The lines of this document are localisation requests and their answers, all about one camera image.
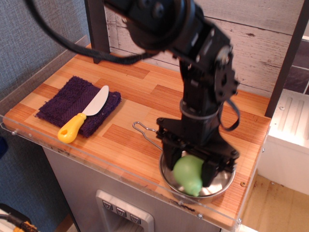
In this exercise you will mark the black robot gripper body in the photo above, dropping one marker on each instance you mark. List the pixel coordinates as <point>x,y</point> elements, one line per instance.
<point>198,137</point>

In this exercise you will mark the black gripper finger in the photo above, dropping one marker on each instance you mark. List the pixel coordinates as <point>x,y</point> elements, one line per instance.
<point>172,154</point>
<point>210,169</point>

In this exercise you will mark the green plastic toy pear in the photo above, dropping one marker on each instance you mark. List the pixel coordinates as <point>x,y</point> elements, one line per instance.
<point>187,173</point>

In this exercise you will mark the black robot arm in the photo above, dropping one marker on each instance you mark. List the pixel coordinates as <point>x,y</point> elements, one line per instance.
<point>205,59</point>

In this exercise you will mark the stainless steel pan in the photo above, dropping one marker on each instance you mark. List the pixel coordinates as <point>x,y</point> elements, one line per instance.
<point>219,185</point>

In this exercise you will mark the white toy sink unit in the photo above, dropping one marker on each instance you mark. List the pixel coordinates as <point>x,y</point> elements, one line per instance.
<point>285,156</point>

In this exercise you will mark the grey toy fridge cabinet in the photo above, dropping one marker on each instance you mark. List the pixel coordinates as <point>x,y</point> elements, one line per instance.
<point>102,202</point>

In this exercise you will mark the purple folded cloth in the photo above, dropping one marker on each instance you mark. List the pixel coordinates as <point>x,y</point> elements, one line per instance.
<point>75,95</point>

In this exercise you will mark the orange object at corner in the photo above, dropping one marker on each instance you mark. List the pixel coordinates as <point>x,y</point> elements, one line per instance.
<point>18,225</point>

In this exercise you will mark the clear acrylic guard rail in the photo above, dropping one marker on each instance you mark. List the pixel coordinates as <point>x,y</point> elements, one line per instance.
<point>121,162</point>

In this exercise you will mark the dark right frame post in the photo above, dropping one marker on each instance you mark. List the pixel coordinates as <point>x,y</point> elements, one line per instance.
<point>289,58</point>

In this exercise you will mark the yellow handled toy knife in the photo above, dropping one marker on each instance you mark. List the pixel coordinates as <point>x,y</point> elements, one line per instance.
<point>69,131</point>

